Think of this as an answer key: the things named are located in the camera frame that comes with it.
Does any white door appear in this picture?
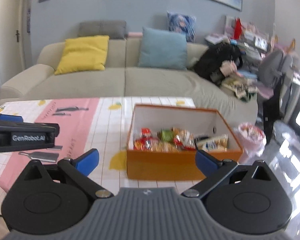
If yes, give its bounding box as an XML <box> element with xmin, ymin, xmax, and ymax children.
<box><xmin>0</xmin><ymin>0</ymin><xmax>26</xmax><ymax>85</ymax></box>

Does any dark green seaweed bag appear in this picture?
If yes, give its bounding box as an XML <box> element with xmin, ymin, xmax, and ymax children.
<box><xmin>194</xmin><ymin>135</ymin><xmax>210</xmax><ymax>145</ymax></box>

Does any pink plastic bag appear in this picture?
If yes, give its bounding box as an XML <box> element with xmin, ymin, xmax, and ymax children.
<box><xmin>234</xmin><ymin>122</ymin><xmax>267</xmax><ymax>157</ymax></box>

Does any black backpack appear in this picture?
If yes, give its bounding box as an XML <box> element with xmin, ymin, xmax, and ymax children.
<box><xmin>193</xmin><ymin>42</ymin><xmax>243</xmax><ymax>86</ymax></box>

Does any light blue cushion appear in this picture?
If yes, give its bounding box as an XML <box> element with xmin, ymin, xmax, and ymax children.
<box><xmin>138</xmin><ymin>27</ymin><xmax>187</xmax><ymax>70</ymax></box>

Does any pink white tablecloth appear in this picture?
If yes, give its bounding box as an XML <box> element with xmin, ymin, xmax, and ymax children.
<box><xmin>0</xmin><ymin>96</ymin><xmax>195</xmax><ymax>194</ymax></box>

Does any cluttered desk pile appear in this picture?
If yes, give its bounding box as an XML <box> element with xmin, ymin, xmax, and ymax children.
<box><xmin>208</xmin><ymin>18</ymin><xmax>298</xmax><ymax>102</ymax></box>

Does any red chip snack bag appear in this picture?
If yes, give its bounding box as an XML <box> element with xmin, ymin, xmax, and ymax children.
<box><xmin>134</xmin><ymin>128</ymin><xmax>162</xmax><ymax>152</ymax></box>

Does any green small snack pack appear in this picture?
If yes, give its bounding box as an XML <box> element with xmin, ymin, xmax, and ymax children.
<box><xmin>157</xmin><ymin>129</ymin><xmax>174</xmax><ymax>143</ymax></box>

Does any red fries snack bag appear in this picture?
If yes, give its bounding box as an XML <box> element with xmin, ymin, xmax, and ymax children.
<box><xmin>172</xmin><ymin>127</ymin><xmax>196</xmax><ymax>151</ymax></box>

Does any orange storage box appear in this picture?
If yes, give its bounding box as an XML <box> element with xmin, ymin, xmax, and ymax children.
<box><xmin>126</xmin><ymin>104</ymin><xmax>243</xmax><ymax>181</ymax></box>

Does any green white chip bag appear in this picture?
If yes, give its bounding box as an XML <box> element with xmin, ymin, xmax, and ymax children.
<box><xmin>197</xmin><ymin>134</ymin><xmax>229</xmax><ymax>152</ymax></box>

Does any grey cushion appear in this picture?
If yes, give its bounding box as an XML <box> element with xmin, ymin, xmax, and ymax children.
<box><xmin>77</xmin><ymin>20</ymin><xmax>127</xmax><ymax>40</ymax></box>

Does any clear waffle snack bag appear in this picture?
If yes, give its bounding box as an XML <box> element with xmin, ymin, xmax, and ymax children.
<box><xmin>151</xmin><ymin>140</ymin><xmax>180</xmax><ymax>153</ymax></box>

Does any beige sofa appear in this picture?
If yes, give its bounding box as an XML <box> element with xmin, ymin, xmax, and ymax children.
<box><xmin>0</xmin><ymin>38</ymin><xmax>258</xmax><ymax>126</ymax></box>

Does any anime print pillow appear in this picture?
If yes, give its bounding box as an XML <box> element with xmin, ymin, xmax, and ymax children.
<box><xmin>167</xmin><ymin>11</ymin><xmax>197</xmax><ymax>42</ymax></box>

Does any grey office chair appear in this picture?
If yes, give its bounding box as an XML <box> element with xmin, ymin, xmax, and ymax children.
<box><xmin>258</xmin><ymin>49</ymin><xmax>293</xmax><ymax>144</ymax></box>

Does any yellow cushion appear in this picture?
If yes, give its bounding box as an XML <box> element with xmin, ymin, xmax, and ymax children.
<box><xmin>55</xmin><ymin>35</ymin><xmax>110</xmax><ymax>75</ymax></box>

